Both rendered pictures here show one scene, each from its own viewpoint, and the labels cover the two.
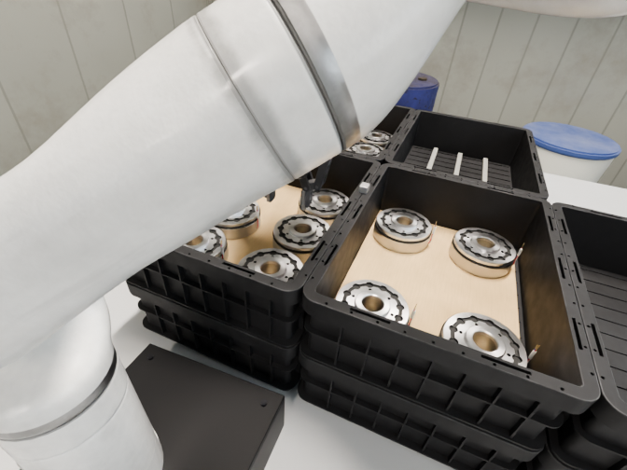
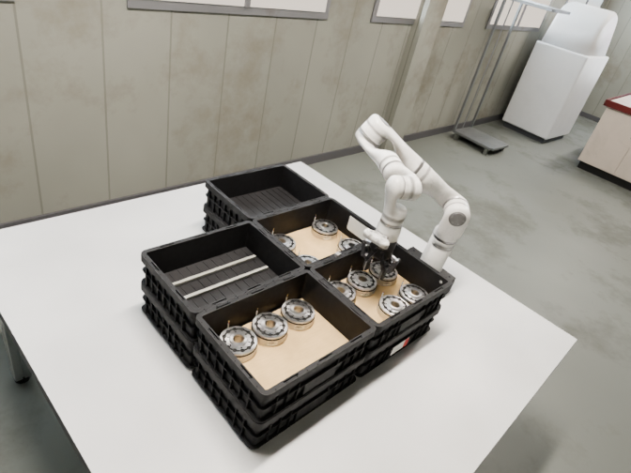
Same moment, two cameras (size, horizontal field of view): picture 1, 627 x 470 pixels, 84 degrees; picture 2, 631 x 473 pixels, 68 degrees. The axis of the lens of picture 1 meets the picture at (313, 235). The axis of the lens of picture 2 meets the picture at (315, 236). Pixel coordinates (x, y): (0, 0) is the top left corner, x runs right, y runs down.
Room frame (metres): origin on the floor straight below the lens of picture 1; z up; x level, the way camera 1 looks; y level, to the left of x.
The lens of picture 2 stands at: (1.74, 0.25, 1.80)
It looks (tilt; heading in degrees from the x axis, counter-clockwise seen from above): 33 degrees down; 199
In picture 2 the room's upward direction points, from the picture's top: 14 degrees clockwise
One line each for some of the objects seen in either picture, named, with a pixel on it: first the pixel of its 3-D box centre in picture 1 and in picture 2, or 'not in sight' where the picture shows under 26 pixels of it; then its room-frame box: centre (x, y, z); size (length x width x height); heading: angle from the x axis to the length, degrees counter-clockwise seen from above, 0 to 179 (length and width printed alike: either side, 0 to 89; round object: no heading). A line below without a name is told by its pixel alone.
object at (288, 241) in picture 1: (302, 231); (361, 280); (0.48, 0.02, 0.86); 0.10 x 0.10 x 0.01
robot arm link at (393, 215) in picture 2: not in sight; (396, 200); (0.50, 0.04, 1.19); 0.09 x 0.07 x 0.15; 130
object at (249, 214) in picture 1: (231, 210); (394, 305); (0.53, 0.15, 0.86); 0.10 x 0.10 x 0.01
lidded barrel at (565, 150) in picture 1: (545, 183); not in sight; (1.92, -1.38, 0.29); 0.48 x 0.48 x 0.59
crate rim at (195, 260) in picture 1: (267, 192); (382, 278); (0.51, 0.08, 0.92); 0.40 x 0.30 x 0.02; 160
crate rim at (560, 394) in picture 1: (449, 243); (319, 230); (0.40, -0.20, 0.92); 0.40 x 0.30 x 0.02; 160
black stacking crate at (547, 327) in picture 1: (438, 269); (316, 241); (0.40, -0.20, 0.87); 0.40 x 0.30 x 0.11; 160
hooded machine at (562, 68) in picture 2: not in sight; (561, 73); (-5.65, 0.55, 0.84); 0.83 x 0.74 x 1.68; 161
